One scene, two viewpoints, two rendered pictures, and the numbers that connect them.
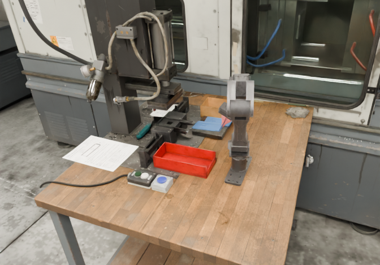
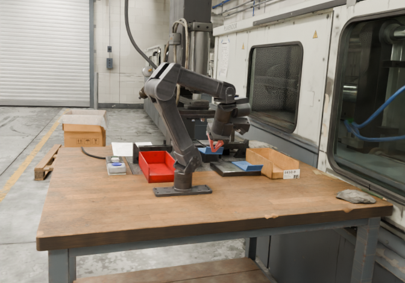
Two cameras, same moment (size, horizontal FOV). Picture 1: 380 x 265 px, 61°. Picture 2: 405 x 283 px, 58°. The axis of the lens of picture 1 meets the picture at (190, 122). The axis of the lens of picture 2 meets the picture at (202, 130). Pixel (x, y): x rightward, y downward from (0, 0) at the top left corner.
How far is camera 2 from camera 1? 125 cm
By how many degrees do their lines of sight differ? 48
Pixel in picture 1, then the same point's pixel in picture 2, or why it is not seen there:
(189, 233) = (64, 192)
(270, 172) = (201, 205)
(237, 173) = (172, 190)
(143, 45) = (181, 52)
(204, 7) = (317, 55)
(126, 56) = not seen: hidden behind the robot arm
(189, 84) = (291, 148)
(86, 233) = (144, 262)
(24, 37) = not seen: hidden behind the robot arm
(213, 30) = (320, 82)
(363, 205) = not seen: outside the picture
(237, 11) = (333, 55)
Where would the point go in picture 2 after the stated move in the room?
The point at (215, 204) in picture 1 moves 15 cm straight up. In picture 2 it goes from (114, 192) to (115, 149)
